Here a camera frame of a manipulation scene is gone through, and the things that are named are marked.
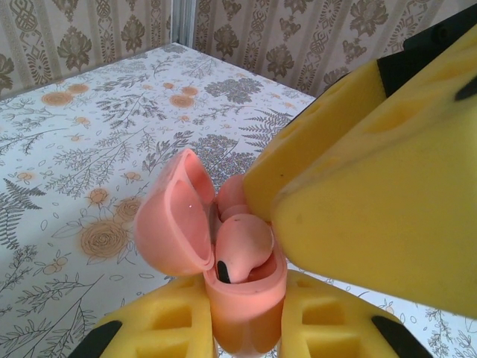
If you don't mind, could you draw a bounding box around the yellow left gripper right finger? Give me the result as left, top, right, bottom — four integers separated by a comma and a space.
277, 270, 439, 358

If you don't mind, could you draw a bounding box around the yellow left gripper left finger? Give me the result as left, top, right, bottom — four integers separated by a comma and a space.
80, 277, 218, 358

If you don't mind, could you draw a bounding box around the pink rectangular charging case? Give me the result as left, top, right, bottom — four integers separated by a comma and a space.
135, 148, 288, 358

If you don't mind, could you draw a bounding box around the aluminium frame post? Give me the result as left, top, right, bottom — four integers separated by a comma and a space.
171, 0, 197, 48

